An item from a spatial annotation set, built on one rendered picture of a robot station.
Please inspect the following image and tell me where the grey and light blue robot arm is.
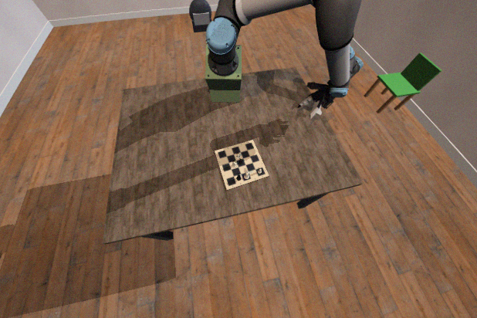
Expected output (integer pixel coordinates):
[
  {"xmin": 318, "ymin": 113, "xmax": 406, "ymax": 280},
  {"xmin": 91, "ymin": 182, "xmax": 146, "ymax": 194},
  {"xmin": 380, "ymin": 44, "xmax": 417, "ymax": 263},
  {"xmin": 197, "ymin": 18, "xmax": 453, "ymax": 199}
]
[{"xmin": 206, "ymin": 0, "xmax": 364, "ymax": 97}]

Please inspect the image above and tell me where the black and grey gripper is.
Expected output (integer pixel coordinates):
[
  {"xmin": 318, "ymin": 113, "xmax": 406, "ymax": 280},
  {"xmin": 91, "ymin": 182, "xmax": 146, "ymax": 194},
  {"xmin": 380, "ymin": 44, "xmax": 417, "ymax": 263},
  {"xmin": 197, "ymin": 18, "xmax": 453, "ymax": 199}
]
[{"xmin": 297, "ymin": 90, "xmax": 336, "ymax": 119}]

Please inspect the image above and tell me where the black and cream chessboard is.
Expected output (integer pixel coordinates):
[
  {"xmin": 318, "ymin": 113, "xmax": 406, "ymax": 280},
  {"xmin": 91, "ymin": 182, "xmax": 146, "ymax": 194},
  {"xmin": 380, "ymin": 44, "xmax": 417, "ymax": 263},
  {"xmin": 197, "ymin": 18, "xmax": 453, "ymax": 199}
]
[{"xmin": 215, "ymin": 140, "xmax": 269, "ymax": 190}]

